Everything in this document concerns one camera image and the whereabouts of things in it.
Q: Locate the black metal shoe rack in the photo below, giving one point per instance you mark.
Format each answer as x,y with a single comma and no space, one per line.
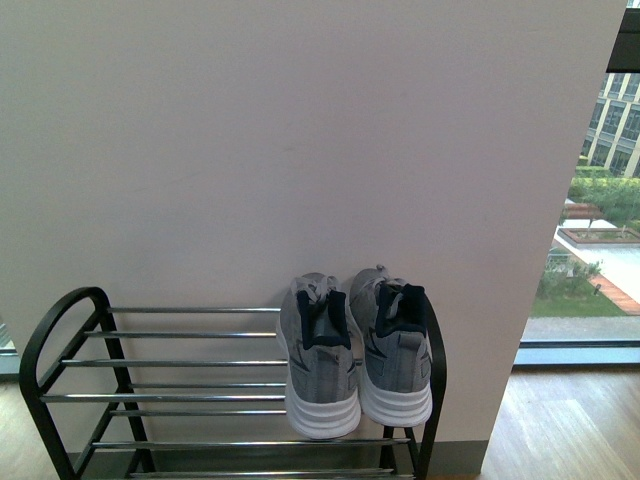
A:
186,393

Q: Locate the grey knit sneaker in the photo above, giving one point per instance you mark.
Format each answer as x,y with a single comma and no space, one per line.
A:
321,393
391,316

